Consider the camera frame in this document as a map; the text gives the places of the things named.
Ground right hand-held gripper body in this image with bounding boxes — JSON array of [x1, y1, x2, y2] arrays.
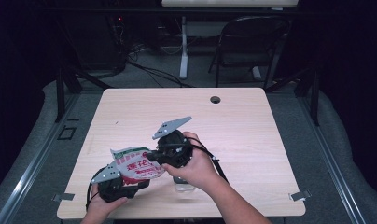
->
[[151, 116, 194, 168]]

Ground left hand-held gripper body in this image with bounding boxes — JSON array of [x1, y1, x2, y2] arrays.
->
[[91, 161, 138, 203]]

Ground red and white plastic bag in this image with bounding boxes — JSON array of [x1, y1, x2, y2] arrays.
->
[[110, 146, 166, 182]]

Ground person's left hand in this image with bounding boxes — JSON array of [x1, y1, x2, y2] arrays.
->
[[87, 183, 129, 218]]

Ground person's right hand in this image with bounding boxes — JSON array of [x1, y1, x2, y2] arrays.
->
[[161, 131, 222, 190]]

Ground grey tape tab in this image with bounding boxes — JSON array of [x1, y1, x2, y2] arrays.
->
[[51, 192, 75, 203], [288, 189, 312, 202]]

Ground white desk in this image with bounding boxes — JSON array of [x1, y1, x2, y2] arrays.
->
[[161, 0, 298, 80]]

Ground black metal stand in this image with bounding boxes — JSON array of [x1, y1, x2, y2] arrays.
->
[[265, 66, 321, 127], [54, 66, 112, 123]]

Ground dark computer tower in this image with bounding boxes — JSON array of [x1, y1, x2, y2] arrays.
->
[[60, 13, 128, 75]]

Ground black folding chair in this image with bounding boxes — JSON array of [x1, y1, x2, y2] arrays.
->
[[208, 15, 289, 91]]

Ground left hand-held gripper cable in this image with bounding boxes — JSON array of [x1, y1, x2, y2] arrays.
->
[[85, 166, 108, 212]]

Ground hand-held gripper cable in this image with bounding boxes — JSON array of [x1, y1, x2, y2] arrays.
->
[[85, 166, 108, 212], [189, 138, 229, 184]]

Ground right hand-held gripper cable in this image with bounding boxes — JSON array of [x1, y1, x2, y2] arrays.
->
[[189, 138, 229, 184]]

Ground black floor cables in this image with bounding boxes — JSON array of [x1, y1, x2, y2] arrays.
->
[[126, 43, 194, 89]]

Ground aluminium floor rail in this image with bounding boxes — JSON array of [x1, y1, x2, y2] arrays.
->
[[297, 92, 367, 224], [0, 92, 81, 224]]

